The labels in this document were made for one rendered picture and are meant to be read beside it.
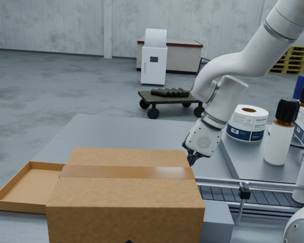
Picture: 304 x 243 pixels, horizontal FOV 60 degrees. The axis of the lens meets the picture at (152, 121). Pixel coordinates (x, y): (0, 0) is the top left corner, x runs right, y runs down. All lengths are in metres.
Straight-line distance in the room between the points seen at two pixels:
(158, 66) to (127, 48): 4.58
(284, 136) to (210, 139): 0.45
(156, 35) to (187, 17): 4.39
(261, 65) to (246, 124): 0.75
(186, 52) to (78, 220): 7.65
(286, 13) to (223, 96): 0.28
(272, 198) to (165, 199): 0.60
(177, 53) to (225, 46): 3.17
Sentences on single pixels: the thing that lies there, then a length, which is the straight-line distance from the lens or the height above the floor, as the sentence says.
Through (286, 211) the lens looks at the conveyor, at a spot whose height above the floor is 0.86.
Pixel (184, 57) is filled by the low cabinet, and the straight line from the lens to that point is 8.06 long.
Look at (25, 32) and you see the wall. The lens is 11.85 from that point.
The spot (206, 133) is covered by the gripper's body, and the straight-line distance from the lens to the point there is 0.86.
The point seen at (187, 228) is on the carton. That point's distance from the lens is 0.56.
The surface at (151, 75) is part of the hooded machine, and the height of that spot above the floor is 0.25.
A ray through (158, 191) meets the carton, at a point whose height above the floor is 1.12.
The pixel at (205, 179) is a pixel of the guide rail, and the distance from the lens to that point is 0.92.
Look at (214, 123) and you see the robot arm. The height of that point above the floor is 1.16.
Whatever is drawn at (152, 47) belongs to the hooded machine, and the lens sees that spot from 6.20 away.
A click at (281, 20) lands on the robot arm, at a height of 1.46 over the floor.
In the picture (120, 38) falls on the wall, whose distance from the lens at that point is 10.66.
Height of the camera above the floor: 1.45
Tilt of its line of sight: 21 degrees down
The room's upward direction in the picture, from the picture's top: 4 degrees clockwise
